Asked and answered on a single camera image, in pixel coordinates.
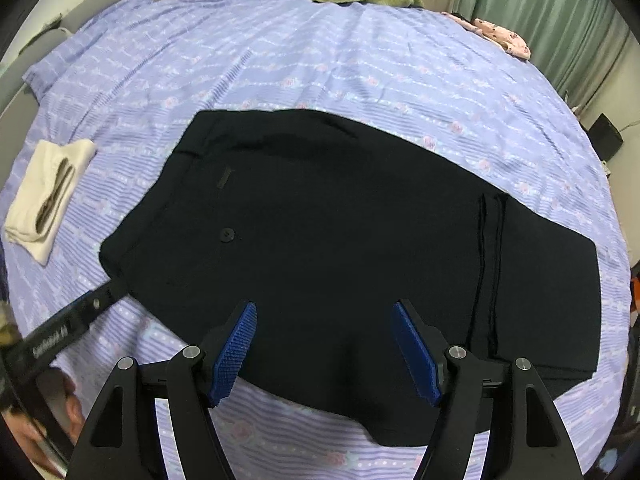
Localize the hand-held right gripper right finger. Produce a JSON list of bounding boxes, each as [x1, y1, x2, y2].
[[393, 299, 586, 480]]

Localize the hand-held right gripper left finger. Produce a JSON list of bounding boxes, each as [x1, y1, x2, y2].
[[70, 300, 259, 480]]

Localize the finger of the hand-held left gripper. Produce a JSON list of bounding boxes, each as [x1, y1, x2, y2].
[[66, 280, 129, 332]]

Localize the black pants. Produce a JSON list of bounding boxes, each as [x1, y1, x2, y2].
[[98, 108, 601, 449]]

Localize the person's left hand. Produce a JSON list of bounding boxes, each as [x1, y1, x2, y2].
[[47, 389, 87, 443]]

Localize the cream folded garment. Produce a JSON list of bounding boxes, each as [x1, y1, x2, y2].
[[4, 138, 98, 266]]

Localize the blue patterned pillow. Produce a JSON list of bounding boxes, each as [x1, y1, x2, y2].
[[22, 0, 157, 102]]

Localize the grey padded headboard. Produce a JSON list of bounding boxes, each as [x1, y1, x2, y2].
[[0, 0, 211, 111]]

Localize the black speaker box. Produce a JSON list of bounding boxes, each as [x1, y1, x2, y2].
[[589, 112, 624, 161]]

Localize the bed with blue sheet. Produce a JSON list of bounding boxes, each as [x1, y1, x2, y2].
[[0, 0, 632, 480]]

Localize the pink printed garment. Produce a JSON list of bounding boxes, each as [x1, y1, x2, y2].
[[442, 10, 532, 62]]

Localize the green curtain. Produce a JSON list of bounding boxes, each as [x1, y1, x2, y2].
[[450, 0, 636, 113]]

